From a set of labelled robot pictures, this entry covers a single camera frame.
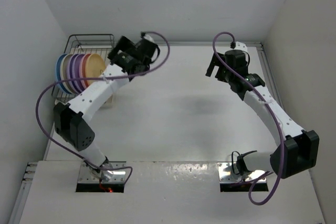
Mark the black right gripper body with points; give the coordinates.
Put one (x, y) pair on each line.
(222, 73)

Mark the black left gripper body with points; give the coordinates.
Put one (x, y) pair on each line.
(124, 45)

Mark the yellow plastic plate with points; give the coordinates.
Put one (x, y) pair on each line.
(94, 66)

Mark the pink plastic plate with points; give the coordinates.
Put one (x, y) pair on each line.
(82, 72)

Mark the purple plastic plate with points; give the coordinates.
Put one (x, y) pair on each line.
(76, 71)
(69, 73)

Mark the cream plastic plate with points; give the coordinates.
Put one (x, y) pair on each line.
(63, 72)

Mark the blue plastic plate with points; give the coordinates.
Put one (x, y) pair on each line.
(57, 73)

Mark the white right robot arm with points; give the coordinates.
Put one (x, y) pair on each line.
(297, 149)

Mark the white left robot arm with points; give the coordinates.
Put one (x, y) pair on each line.
(72, 119)

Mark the grey wire dish rack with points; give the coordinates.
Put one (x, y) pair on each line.
(100, 44)

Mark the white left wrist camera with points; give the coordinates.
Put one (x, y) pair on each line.
(147, 37)

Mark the aluminium frame rail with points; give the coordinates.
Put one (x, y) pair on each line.
(278, 103)

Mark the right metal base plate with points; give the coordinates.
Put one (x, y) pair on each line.
(228, 174)

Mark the metal base plate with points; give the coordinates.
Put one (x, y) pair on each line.
(228, 174)
(90, 175)

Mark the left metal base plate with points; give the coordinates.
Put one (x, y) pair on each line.
(90, 175)

